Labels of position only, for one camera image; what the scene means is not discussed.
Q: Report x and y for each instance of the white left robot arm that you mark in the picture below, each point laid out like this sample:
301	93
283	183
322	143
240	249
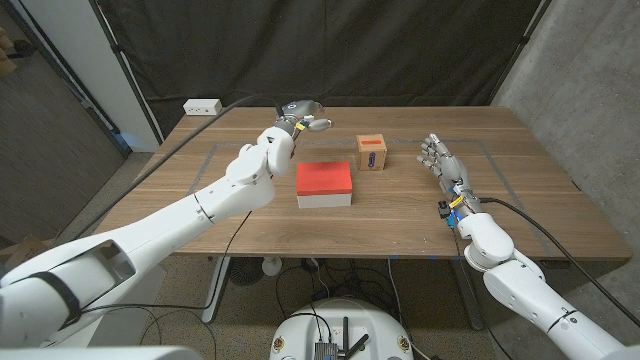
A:
150	240

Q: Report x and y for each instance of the grey tape outline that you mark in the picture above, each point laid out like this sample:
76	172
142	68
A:
400	141

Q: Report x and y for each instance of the black backdrop stand pole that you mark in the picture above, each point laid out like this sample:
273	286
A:
520	47
127	75

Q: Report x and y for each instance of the white flat floor platform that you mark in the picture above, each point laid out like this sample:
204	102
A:
135	320

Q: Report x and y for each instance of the wooden coin slot box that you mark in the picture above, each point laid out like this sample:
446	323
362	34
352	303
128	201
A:
371	154

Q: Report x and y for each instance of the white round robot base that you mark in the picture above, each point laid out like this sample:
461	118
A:
300	330

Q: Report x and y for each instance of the white table leg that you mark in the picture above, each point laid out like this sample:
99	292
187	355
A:
215	295

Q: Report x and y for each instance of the small black floor fan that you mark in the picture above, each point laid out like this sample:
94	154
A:
245	270

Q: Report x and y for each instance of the red lidded white box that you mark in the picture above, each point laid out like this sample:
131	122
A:
322	177

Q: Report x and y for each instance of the black antenna electronics box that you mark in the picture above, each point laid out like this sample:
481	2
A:
325	350

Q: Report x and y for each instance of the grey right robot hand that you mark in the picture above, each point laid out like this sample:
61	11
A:
447	167

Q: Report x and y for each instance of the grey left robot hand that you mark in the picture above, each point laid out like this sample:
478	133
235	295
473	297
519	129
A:
300	112

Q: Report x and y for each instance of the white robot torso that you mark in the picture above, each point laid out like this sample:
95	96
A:
100	353

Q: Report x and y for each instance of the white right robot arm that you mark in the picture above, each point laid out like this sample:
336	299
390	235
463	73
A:
515	285

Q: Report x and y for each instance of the black fabric backdrop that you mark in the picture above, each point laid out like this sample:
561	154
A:
350	45

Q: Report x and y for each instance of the white power outlet box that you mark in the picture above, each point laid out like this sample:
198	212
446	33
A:
202	106

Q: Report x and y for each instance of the white round foot disc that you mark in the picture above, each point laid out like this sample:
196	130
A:
271	266

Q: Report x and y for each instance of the brown cardboard box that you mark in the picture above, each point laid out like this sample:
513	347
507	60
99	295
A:
25	250

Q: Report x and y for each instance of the grey table leg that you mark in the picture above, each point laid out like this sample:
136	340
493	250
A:
467	300

